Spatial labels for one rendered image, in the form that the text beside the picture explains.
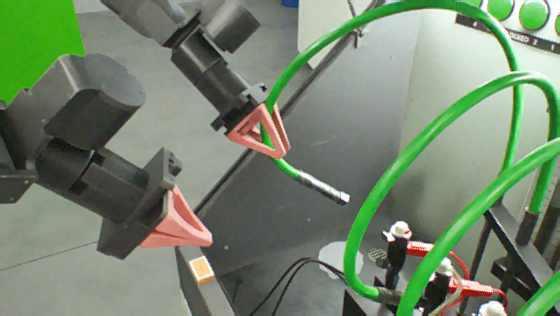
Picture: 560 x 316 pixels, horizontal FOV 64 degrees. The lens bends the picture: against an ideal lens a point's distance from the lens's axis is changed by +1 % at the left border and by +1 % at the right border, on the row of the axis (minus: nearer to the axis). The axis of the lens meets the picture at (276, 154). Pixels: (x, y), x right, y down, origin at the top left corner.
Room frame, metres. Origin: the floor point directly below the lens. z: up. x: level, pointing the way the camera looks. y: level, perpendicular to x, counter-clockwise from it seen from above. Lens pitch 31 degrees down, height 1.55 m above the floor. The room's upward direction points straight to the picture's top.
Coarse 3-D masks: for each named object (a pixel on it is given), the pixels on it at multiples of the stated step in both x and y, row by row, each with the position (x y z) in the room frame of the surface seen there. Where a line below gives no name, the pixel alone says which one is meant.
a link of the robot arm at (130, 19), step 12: (108, 0) 0.61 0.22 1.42; (120, 0) 0.61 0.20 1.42; (132, 0) 0.61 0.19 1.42; (144, 0) 0.60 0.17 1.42; (156, 0) 0.60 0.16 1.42; (168, 0) 0.61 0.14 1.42; (120, 12) 0.60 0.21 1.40; (132, 12) 0.60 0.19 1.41; (168, 12) 0.60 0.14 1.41; (180, 12) 0.63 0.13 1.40; (132, 24) 0.60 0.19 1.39; (144, 36) 0.59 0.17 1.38
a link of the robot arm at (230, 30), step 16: (208, 0) 0.61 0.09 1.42; (224, 0) 0.61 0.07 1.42; (144, 16) 0.59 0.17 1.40; (160, 16) 0.59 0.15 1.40; (192, 16) 0.60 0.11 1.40; (208, 16) 0.60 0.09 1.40; (224, 16) 0.59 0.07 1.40; (240, 16) 0.59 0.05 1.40; (160, 32) 0.58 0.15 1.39; (176, 32) 0.58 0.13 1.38; (224, 32) 0.58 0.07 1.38; (240, 32) 0.59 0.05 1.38; (224, 48) 0.58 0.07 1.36
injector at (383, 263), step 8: (392, 232) 0.49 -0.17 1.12; (400, 240) 0.48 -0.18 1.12; (408, 240) 0.49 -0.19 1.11; (392, 248) 0.49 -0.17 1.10; (400, 248) 0.48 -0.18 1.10; (392, 256) 0.48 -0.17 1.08; (400, 256) 0.48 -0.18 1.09; (376, 264) 0.48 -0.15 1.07; (384, 264) 0.48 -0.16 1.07; (392, 264) 0.48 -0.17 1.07; (400, 264) 0.48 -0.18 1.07; (392, 272) 0.49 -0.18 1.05; (392, 280) 0.48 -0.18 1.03; (392, 288) 0.49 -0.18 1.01; (384, 304) 0.49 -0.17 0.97
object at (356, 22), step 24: (408, 0) 0.57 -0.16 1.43; (432, 0) 0.57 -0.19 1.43; (456, 0) 0.57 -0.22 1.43; (360, 24) 0.56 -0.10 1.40; (312, 48) 0.55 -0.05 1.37; (504, 48) 0.58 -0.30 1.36; (288, 72) 0.55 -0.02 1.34; (264, 144) 0.55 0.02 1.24; (288, 168) 0.55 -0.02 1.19; (504, 168) 0.58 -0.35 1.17
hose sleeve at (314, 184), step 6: (300, 174) 0.55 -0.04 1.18; (306, 174) 0.56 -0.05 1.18; (300, 180) 0.55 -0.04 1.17; (306, 180) 0.55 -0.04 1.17; (312, 180) 0.55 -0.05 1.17; (318, 180) 0.56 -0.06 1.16; (306, 186) 0.55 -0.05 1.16; (312, 186) 0.55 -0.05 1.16; (318, 186) 0.55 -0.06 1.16; (324, 186) 0.56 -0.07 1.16; (318, 192) 0.55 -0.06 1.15; (324, 192) 0.55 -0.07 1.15; (330, 192) 0.55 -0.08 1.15; (336, 192) 0.56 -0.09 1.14; (330, 198) 0.55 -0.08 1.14; (336, 198) 0.55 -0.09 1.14
